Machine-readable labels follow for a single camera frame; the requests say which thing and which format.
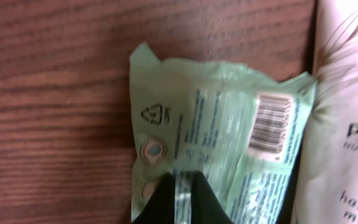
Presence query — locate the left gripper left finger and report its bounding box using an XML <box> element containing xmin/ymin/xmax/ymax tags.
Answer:
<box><xmin>132</xmin><ymin>173</ymin><xmax>175</xmax><ymax>224</ymax></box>

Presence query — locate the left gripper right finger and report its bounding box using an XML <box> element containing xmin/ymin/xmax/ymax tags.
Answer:
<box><xmin>191</xmin><ymin>171</ymin><xmax>232</xmax><ymax>224</ymax></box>

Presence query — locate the teal snack packet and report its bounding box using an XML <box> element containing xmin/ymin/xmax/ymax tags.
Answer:
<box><xmin>129</xmin><ymin>44</ymin><xmax>316</xmax><ymax>224</ymax></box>

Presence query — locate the white cosmetic tube gold cap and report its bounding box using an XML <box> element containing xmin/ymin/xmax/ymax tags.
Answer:
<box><xmin>291</xmin><ymin>0</ymin><xmax>358</xmax><ymax>224</ymax></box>

